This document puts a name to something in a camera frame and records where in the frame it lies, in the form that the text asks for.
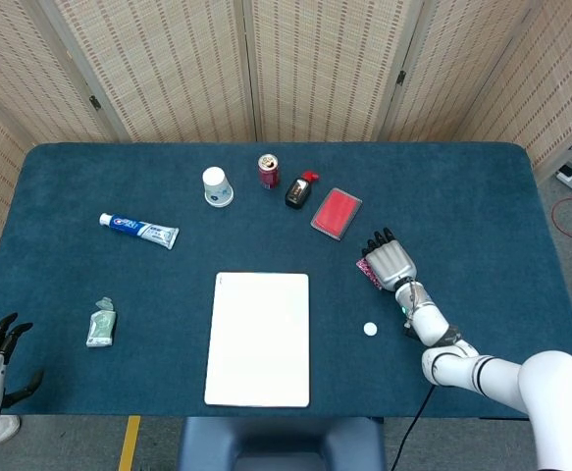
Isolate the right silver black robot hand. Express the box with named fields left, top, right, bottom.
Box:
left=362, top=227, right=418, bottom=293

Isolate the pink patterned packet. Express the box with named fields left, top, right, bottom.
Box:
left=356, top=255, right=384, bottom=292

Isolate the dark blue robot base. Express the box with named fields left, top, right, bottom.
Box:
left=176, top=415, right=388, bottom=471

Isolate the white rectangular board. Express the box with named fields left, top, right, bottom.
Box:
left=203, top=272, right=312, bottom=409

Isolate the white shoe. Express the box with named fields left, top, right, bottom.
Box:
left=0, top=414, right=23, bottom=446

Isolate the red ink pad case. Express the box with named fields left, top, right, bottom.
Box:
left=309, top=186, right=364, bottom=242

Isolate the dark blue tablecloth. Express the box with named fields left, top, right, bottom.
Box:
left=0, top=141, right=572, bottom=421

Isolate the black ink bottle red cap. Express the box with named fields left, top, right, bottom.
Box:
left=284, top=170, right=320, bottom=210

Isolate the crumpled green white packet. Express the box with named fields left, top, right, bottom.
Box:
left=85, top=296, right=119, bottom=349

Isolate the red soda can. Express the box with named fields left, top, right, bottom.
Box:
left=257, top=153, right=282, bottom=191

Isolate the white paper cup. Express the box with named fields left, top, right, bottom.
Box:
left=201, top=166, right=235, bottom=209

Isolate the blue white toothpaste tube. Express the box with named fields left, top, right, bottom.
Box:
left=98, top=212, right=181, bottom=251

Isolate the woven bamboo folding screen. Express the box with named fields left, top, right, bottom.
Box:
left=0, top=0, right=572, bottom=270

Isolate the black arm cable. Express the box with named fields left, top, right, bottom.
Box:
left=392, top=385, right=437, bottom=471

